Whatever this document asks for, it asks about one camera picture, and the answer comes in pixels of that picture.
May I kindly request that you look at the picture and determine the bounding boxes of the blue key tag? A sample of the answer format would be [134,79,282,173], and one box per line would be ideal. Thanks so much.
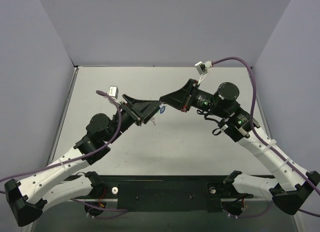
[159,106,166,114]

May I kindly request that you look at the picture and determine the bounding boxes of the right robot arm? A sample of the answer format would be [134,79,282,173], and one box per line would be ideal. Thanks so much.
[160,79,320,215]

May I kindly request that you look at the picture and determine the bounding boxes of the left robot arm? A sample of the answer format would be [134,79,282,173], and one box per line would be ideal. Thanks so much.
[4,91,161,227]

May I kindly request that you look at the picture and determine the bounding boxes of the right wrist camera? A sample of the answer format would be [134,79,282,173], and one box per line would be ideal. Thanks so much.
[194,61,213,84]

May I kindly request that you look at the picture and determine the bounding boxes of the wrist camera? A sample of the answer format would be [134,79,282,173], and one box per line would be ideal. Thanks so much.
[194,61,213,84]
[107,86,119,102]

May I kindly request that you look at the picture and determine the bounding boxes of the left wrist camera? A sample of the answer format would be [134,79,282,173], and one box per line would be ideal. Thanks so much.
[107,86,119,102]

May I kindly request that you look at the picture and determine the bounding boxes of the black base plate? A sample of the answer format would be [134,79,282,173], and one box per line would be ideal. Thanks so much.
[43,174,286,213]

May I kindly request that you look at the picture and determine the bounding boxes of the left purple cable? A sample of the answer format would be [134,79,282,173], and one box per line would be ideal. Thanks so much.
[0,90,128,219]

